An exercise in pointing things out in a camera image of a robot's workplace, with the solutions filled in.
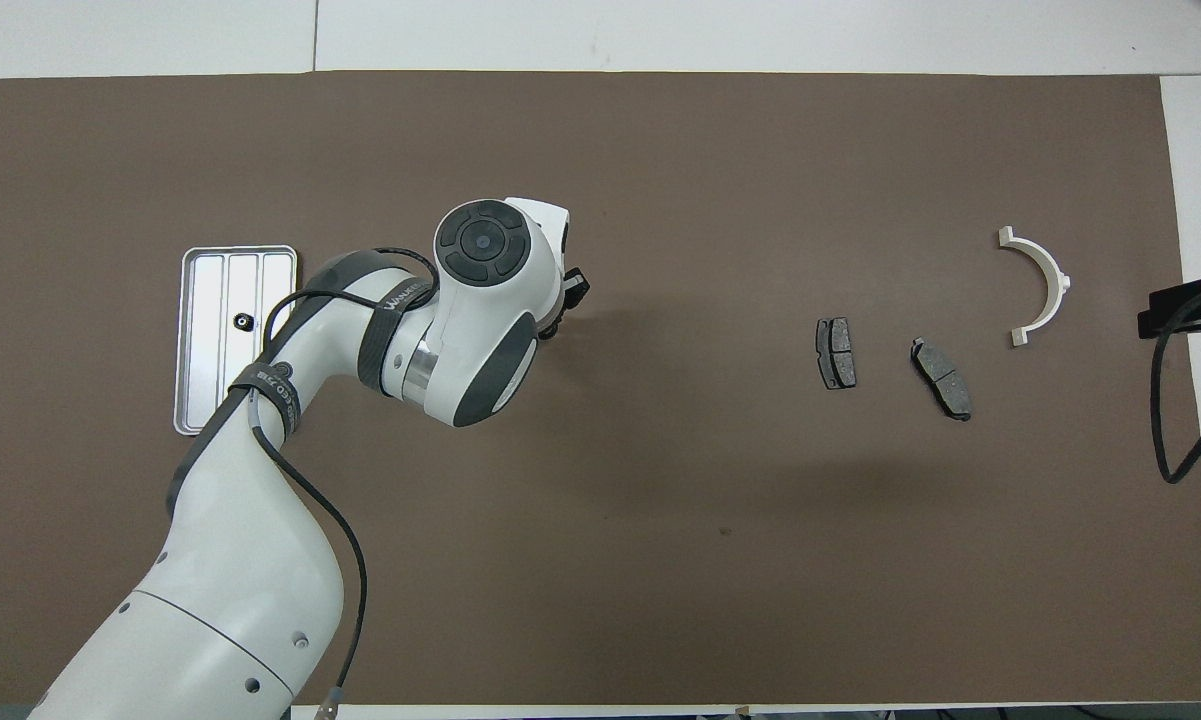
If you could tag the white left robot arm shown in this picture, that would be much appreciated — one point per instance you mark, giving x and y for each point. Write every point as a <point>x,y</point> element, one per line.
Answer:
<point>240,560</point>

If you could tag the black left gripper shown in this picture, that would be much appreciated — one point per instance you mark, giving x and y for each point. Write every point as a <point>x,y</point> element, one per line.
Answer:
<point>575,288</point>

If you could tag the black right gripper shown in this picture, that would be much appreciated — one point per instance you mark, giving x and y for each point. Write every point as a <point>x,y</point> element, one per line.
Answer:
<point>1200,305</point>

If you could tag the white semicircular bracket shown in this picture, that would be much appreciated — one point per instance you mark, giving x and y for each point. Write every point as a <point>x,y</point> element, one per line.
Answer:
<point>1045,265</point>

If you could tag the silver metal tray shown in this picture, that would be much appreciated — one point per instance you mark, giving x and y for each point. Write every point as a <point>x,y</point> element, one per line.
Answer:
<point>205,340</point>

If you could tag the rectangular grey brake pad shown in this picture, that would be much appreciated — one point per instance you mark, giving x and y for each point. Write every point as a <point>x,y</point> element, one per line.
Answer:
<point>838,355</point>

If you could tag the curved grey brake pad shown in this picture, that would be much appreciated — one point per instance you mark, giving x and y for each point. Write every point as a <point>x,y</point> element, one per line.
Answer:
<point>942,380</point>

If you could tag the brown table mat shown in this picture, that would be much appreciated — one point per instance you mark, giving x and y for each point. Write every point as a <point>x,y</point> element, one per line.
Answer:
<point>660,550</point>

